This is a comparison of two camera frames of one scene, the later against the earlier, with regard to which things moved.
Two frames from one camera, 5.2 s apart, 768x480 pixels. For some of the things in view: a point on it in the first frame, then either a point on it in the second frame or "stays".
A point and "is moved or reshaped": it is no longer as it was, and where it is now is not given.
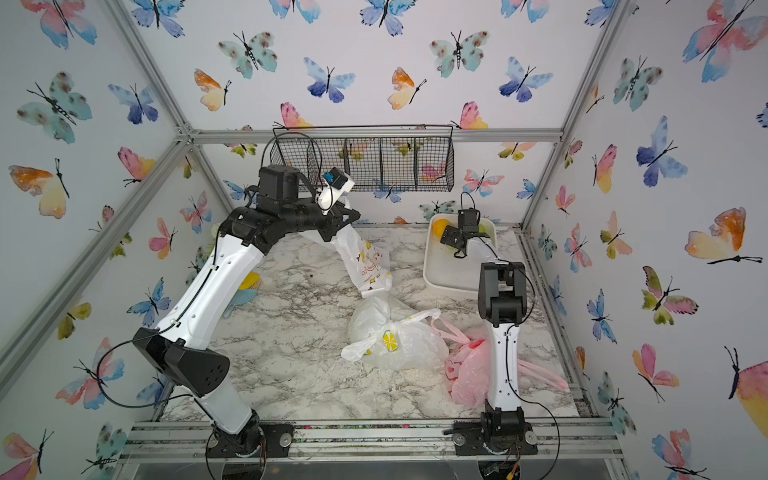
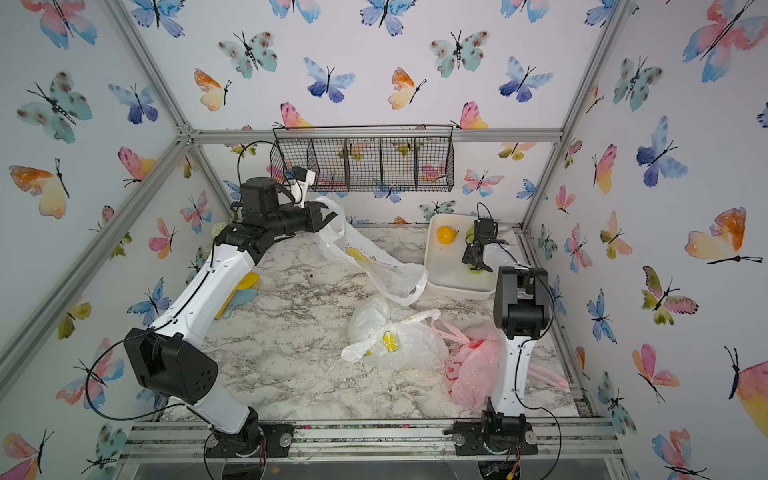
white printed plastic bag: x=369 y=267 is moved or reshaped
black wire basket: x=374 y=158 stays
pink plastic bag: x=467 y=369 stays
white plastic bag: x=386 y=335 stays
